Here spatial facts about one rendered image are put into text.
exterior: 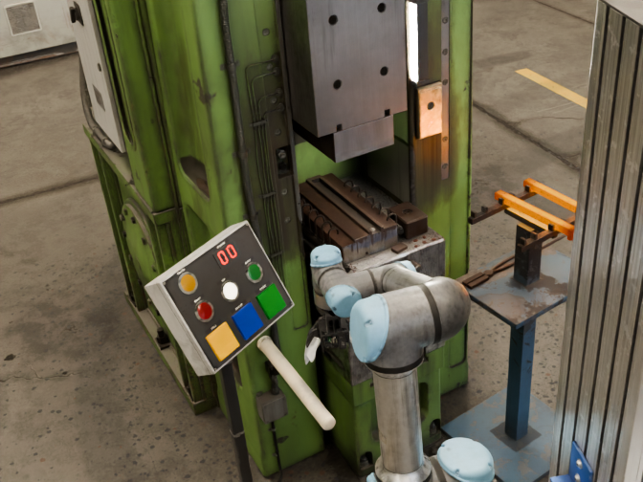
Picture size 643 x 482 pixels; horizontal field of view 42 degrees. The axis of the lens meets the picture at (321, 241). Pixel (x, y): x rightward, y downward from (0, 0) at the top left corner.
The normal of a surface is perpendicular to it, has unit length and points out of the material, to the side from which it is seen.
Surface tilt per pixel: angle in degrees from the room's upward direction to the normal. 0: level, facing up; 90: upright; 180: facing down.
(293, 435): 90
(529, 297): 0
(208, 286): 60
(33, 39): 90
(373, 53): 90
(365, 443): 89
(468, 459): 7
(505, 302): 0
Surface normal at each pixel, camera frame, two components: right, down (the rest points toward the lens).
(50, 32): 0.44, 0.46
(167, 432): -0.07, -0.84
